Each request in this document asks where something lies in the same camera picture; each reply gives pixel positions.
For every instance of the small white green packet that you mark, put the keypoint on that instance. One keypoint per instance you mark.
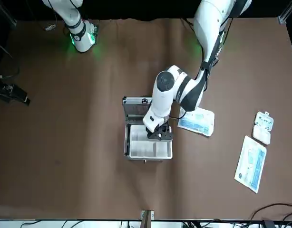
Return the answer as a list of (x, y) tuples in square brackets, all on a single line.
[(265, 121)]

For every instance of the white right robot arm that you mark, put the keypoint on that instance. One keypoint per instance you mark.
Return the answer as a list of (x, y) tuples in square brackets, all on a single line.
[(77, 31)]

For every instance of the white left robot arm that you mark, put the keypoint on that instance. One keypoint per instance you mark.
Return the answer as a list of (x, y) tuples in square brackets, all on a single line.
[(207, 28)]

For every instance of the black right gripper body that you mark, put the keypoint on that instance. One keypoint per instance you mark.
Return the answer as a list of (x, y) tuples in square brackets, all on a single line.
[(2, 92)]

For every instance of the aluminium frame post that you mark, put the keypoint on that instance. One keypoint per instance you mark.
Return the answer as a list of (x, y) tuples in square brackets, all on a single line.
[(147, 218), (285, 14)]

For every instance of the white partition tray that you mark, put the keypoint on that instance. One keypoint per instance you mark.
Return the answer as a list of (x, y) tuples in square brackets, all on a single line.
[(141, 149)]

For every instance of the blue printed flat packet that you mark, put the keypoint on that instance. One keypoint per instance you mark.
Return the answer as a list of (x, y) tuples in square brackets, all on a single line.
[(198, 121)]

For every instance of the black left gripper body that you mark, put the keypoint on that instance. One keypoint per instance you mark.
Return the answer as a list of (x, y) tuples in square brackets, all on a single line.
[(161, 129)]

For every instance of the aluminium first-aid kit case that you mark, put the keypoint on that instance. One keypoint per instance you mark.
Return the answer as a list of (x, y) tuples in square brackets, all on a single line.
[(134, 111)]

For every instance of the long white green packet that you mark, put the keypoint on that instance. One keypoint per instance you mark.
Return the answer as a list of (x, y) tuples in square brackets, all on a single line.
[(251, 164)]

